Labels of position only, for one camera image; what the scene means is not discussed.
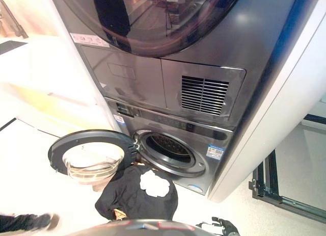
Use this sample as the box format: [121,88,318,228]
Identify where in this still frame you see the round dark dryer door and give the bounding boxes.
[54,0,246,59]

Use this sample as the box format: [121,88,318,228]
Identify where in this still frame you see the flat black slab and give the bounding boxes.
[0,41,28,55]

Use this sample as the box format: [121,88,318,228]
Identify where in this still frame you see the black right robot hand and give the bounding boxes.
[211,216,240,236]

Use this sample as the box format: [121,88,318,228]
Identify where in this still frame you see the white cabinet surround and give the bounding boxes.
[207,0,326,203]

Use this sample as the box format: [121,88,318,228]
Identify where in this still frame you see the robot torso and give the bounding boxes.
[65,219,198,236]

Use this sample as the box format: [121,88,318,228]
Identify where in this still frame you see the dark blue bar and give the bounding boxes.
[302,113,326,124]

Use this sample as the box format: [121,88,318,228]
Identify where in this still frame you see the black garment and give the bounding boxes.
[94,165,178,220]

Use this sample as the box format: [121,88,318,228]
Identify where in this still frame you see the dark grey tumble dryer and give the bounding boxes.
[48,0,325,132]

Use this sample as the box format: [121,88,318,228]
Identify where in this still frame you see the brown wooden object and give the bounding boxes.
[0,0,29,39]

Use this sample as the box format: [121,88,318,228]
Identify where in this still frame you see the dryer vent grille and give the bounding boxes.
[181,75,230,117]

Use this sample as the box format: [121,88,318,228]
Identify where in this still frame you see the blue energy label sticker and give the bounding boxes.
[206,144,225,159]

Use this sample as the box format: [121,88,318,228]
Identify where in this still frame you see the black metal frame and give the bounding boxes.
[248,149,326,218]

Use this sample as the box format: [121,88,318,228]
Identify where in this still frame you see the white warning label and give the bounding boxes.
[70,33,110,48]

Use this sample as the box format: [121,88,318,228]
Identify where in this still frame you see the white garment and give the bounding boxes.
[139,169,171,198]

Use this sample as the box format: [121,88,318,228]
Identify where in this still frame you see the dark grey washing machine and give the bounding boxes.
[105,96,234,197]

